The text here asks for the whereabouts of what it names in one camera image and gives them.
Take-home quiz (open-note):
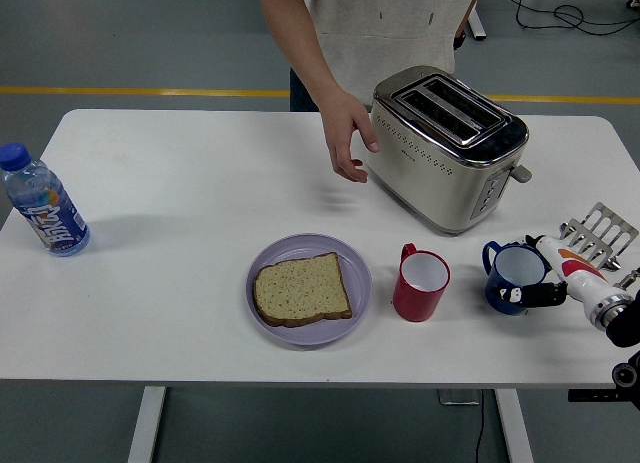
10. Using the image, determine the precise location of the blue enamel mug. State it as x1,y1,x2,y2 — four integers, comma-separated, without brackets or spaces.
482,240,551,317

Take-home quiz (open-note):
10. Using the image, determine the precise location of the black table control panel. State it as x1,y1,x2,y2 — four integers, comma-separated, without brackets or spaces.
567,388,621,403

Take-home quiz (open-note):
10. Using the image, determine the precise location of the black cable under table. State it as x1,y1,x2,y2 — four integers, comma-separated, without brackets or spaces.
474,390,487,463

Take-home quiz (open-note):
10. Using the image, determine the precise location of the grey bracket under table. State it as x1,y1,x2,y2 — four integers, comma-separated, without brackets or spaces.
438,388,481,407

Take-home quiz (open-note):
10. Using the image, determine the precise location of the person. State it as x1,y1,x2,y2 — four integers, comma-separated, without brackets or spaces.
254,0,486,113

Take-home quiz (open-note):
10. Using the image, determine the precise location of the black floor cable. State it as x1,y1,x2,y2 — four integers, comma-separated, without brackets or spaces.
487,0,640,35

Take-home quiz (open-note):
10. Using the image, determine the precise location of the lilac plate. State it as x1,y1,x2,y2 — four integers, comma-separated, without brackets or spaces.
244,233,374,348

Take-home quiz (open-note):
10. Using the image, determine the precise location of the person's right hand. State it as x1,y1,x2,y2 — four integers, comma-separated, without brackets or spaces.
319,90,380,184

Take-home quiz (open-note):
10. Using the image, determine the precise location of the silver metal toast rack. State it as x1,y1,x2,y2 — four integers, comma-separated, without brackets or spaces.
558,201,640,273

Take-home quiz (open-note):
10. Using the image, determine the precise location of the cream and chrome toaster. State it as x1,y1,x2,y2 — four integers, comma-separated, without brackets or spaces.
364,64,532,237

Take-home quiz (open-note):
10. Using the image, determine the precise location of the red enamel mug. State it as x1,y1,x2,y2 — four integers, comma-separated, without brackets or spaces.
392,242,451,323

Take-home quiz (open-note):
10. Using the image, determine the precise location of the brown bread slice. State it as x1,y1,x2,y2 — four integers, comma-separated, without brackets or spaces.
252,252,354,329

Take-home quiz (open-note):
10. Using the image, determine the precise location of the white background table leg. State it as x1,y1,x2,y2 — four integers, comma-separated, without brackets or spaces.
465,7,488,41

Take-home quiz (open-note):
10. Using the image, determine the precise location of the blue-capped water bottle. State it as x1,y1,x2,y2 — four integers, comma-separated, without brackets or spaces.
0,141,92,258

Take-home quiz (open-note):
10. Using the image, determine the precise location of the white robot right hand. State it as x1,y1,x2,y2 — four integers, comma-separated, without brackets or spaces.
496,234,620,313

